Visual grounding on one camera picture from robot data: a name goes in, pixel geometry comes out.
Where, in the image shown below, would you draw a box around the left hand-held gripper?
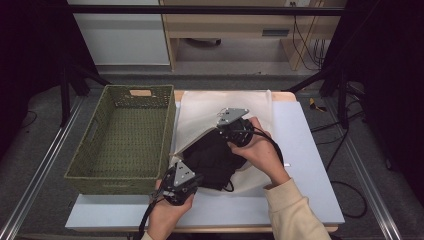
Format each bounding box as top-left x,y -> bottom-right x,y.
162,159 -> 205,206

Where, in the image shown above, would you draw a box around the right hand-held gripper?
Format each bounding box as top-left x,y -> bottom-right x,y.
215,107 -> 256,148

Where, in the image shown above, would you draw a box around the cream mesh laundry bag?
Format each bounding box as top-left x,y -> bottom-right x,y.
169,89 -> 278,198

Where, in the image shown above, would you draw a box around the black garment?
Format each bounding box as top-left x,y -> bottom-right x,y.
181,129 -> 248,193

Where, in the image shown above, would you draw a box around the person's left hand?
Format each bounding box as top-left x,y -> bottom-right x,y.
147,179 -> 195,240

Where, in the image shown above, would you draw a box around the person's right hand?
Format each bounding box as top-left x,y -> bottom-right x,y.
227,116 -> 292,188

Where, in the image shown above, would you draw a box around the green woven basket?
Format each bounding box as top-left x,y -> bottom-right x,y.
63,83 -> 177,196

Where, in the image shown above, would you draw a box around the yellow and black tool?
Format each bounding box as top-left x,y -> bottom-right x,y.
308,97 -> 328,114

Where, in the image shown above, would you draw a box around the wooden desk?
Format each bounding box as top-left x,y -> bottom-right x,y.
159,0 -> 348,72

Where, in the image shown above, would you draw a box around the black metal stand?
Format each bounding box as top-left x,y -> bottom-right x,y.
59,58 -> 112,128
285,63 -> 355,130

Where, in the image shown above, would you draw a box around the white cabinet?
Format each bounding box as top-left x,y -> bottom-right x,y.
67,0 -> 171,66

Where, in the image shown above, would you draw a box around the black curtain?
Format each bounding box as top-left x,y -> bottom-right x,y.
0,0 -> 101,161
319,0 -> 424,198

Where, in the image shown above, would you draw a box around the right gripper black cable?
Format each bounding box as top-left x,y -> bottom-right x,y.
233,128 -> 285,168

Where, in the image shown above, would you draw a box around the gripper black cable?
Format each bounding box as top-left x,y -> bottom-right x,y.
137,188 -> 168,240
233,128 -> 285,168

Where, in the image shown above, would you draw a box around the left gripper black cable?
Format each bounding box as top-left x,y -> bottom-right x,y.
137,188 -> 168,240

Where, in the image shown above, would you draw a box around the black cables under desk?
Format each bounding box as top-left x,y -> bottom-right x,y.
290,1 -> 327,72

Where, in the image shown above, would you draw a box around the black horizontal frame bar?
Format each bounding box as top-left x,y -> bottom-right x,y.
66,4 -> 346,17

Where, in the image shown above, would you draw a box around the aluminium rail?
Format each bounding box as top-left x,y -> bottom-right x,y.
323,97 -> 404,240
0,95 -> 85,240

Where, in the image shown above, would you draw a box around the black floor cable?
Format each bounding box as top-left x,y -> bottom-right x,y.
309,109 -> 368,220

